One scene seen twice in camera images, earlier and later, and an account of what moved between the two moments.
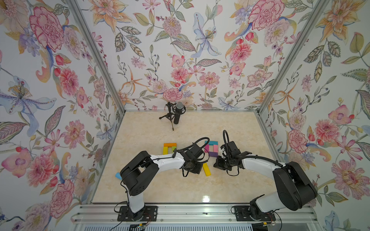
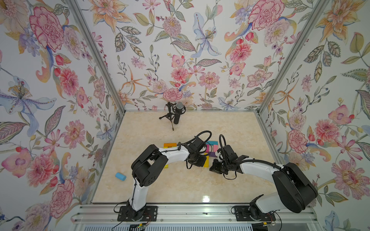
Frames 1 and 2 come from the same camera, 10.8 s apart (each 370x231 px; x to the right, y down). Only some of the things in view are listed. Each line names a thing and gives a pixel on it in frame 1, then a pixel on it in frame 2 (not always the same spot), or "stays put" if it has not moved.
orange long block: [169, 145] stays put
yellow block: [206, 170] to [206, 163]
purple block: [213, 154] stays put
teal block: [212, 142] stays put
